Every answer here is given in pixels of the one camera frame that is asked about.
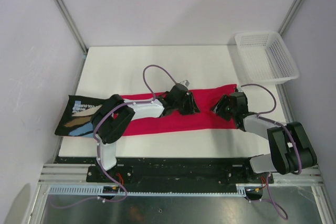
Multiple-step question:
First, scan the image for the aluminium corner post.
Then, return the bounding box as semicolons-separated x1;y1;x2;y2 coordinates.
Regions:
278;0;305;37
38;0;88;53

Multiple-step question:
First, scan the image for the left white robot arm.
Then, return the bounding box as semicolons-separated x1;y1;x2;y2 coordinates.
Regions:
91;83;200;182

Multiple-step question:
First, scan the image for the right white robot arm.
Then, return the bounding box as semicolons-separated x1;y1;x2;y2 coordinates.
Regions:
211;92;318;183

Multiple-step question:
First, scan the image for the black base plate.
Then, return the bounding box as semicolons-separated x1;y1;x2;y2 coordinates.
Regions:
54;156;269;185

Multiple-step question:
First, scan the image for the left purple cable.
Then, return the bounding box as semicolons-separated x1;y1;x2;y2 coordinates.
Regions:
49;65;182;209

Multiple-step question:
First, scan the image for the slotted cable duct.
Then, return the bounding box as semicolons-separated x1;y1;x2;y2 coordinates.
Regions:
48;185;246;197

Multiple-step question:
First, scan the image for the folded black printed t-shirt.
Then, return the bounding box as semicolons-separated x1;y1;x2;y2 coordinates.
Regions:
55;95;106;137

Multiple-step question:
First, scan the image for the left aluminium corner post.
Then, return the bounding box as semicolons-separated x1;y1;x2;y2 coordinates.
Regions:
38;0;88;53

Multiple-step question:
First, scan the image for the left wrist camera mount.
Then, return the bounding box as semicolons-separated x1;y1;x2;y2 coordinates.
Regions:
180;80;190;87

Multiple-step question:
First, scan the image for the right aluminium corner post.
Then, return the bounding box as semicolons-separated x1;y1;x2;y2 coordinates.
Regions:
278;0;305;37

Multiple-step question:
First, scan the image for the white plastic basket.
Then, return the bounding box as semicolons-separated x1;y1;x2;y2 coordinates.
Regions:
235;31;300;84

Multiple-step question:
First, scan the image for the red t-shirt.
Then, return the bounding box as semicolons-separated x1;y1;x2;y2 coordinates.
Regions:
123;84;237;136

